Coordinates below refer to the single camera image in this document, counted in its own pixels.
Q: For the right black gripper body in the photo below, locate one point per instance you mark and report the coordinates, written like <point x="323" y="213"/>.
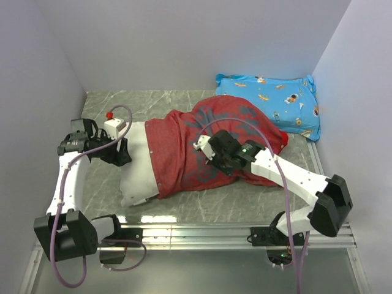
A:
<point x="221" y="162"/>

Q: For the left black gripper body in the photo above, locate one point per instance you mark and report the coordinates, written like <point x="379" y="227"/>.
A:
<point x="107" y="153"/>

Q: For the white pillow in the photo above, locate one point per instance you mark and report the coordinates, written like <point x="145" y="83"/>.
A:
<point x="138" y="183"/>

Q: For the red pillowcase with grey print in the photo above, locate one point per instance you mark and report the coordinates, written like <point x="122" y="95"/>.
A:
<point x="189" y="151"/>

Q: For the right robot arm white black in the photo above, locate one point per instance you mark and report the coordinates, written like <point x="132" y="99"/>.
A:
<point x="328" y="200"/>

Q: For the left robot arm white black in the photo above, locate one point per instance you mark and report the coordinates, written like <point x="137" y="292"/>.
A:
<point x="65" y="232"/>

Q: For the blue cartoon print pillow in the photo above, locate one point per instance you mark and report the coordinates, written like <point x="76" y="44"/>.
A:
<point x="290" y="104"/>

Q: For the right control board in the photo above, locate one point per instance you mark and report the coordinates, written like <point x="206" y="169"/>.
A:
<point x="279" y="257"/>

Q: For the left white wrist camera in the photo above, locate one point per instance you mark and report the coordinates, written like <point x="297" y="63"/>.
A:
<point x="114" y="126"/>

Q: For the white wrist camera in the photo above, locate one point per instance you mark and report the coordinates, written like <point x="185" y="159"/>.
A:
<point x="114" y="126"/>
<point x="202" y="144"/>

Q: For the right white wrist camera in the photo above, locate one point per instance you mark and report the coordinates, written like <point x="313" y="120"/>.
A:
<point x="202" y="144"/>

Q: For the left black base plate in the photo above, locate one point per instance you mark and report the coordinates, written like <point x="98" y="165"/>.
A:
<point x="127" y="237"/>

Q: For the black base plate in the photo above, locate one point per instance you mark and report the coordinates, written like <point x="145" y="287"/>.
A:
<point x="267" y="237"/>
<point x="127" y="237"/>

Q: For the aluminium rail frame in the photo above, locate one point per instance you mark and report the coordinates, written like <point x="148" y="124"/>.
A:
<point x="197" y="243"/>

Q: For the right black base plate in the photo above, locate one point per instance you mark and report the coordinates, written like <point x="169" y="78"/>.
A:
<point x="267" y="237"/>

